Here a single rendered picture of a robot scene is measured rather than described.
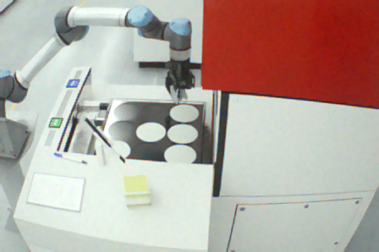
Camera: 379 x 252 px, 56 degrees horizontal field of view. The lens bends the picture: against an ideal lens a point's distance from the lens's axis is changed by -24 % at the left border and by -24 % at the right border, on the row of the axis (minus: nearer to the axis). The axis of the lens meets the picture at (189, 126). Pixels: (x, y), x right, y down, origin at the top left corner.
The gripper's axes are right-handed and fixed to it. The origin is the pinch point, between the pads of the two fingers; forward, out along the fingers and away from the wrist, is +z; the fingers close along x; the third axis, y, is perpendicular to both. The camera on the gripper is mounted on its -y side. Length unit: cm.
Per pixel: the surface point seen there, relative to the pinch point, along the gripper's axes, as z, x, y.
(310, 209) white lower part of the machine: 18, 29, 59
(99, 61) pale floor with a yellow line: 92, 10, -200
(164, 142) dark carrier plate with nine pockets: 1.5, -12.3, 18.7
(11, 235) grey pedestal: 90, -103, -29
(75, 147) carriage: 3.5, -43.3, 7.3
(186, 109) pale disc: 1.4, 1.6, 5.1
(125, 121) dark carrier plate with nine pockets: 1.6, -21.0, 2.8
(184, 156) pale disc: 1.5, -9.2, 27.6
